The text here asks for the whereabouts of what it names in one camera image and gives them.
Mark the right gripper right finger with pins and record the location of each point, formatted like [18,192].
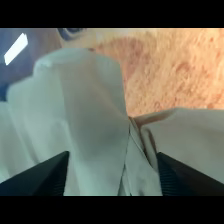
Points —
[186,180]

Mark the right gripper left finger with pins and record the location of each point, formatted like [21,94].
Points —
[43,178]

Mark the beige shirt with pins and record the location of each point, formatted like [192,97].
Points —
[90,113]

